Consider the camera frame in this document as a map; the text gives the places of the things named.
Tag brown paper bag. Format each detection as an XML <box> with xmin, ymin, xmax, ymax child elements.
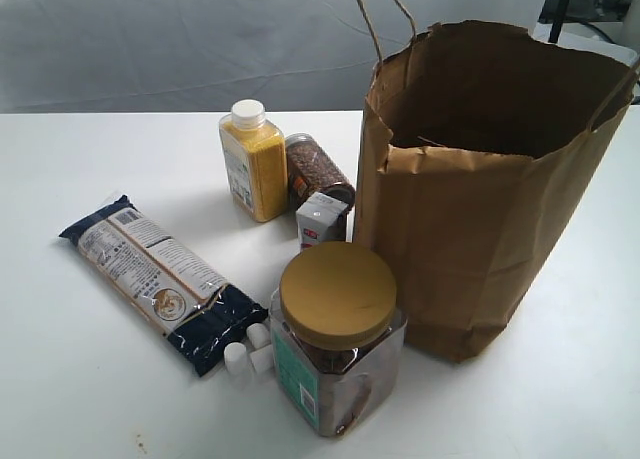
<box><xmin>354</xmin><ymin>20</ymin><xmax>638</xmax><ymax>362</ymax></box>

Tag dark seed spice jar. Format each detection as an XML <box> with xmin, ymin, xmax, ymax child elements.
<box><xmin>285</xmin><ymin>133</ymin><xmax>356</xmax><ymax>211</ymax></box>

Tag small white carton box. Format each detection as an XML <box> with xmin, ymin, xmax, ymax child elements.
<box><xmin>296</xmin><ymin>192</ymin><xmax>349</xmax><ymax>251</ymax></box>

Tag yellow millet bottle, white cap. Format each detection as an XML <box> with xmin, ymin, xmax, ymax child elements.
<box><xmin>218</xmin><ymin>99</ymin><xmax>288</xmax><ymax>223</ymax></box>

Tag large jar, gold lid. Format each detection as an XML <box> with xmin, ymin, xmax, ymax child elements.
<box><xmin>269</xmin><ymin>242</ymin><xmax>407</xmax><ymax>437</ymax></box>

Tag small white bottle rear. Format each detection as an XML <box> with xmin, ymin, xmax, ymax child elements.
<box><xmin>246</xmin><ymin>323</ymin><xmax>271</xmax><ymax>350</ymax></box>

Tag small white bottle middle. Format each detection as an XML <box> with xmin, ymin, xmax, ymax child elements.
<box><xmin>249</xmin><ymin>344</ymin><xmax>274</xmax><ymax>375</ymax></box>

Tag noodle packet, navy ends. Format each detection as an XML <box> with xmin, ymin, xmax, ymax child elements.
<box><xmin>59</xmin><ymin>196</ymin><xmax>268</xmax><ymax>376</ymax></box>

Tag white backdrop cloth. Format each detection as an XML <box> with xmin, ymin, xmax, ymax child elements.
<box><xmin>1</xmin><ymin>0</ymin><xmax>545</xmax><ymax>113</ymax></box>

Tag black stand pole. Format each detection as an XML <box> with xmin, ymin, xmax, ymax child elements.
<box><xmin>548</xmin><ymin>0</ymin><xmax>570</xmax><ymax>44</ymax></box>

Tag black cable on table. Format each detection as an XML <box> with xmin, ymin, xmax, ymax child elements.
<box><xmin>562</xmin><ymin>17</ymin><xmax>640</xmax><ymax>105</ymax></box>

